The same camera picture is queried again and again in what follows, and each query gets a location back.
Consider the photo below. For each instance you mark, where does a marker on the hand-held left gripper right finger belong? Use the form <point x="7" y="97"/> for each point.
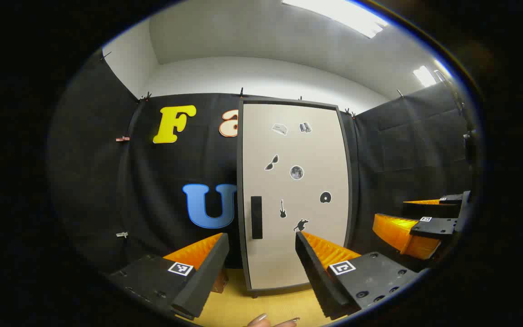
<point x="316" y="272"/>

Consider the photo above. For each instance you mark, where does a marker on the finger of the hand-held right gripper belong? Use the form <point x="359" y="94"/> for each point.
<point x="429" y="210"/>
<point x="438" y="227"/>

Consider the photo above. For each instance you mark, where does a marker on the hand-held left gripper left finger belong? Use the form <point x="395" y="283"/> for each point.
<point x="207" y="272"/>

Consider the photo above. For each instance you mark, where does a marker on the brown book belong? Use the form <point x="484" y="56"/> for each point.
<point x="220" y="282"/>

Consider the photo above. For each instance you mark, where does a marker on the small ceiling light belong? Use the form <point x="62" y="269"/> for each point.
<point x="425" y="76"/>

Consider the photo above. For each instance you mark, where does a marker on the black backdrop cloth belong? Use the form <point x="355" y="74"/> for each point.
<point x="107" y="181"/>

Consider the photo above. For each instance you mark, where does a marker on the brown cloth clip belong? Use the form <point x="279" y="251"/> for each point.
<point x="123" y="138"/>

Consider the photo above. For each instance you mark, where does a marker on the long ceiling light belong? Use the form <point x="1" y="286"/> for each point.
<point x="338" y="16"/>

